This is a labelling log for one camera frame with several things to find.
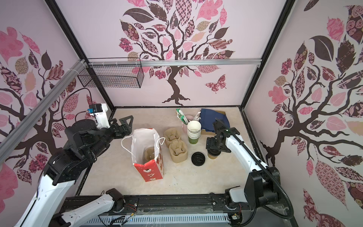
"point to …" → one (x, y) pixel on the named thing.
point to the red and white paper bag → (140, 142)
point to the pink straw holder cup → (185, 126)
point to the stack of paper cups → (194, 131)
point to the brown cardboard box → (204, 132)
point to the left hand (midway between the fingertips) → (126, 121)
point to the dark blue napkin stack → (207, 117)
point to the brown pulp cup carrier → (178, 149)
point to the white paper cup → (213, 153)
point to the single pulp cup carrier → (149, 154)
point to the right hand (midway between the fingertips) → (215, 145)
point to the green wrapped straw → (181, 116)
